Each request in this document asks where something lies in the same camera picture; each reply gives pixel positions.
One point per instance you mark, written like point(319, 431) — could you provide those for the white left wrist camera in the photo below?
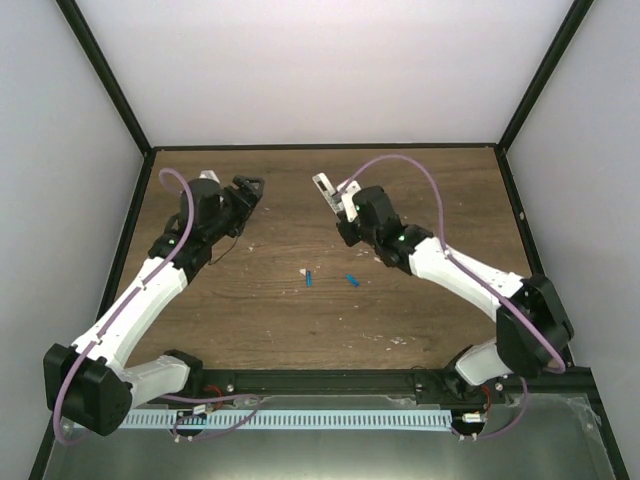
point(210, 175)

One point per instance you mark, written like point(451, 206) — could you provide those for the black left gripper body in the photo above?
point(232, 220)

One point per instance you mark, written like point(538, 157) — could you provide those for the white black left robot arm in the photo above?
point(89, 383)

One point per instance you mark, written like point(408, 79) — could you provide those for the metal front plate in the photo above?
point(541, 436)

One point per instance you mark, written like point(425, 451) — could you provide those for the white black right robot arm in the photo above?
point(532, 327)

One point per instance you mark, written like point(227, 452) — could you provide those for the light blue slotted cable duct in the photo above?
point(402, 420)

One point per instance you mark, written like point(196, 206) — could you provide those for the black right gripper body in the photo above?
point(348, 238)

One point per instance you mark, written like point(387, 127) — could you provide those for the white air conditioner remote control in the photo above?
point(339, 199)

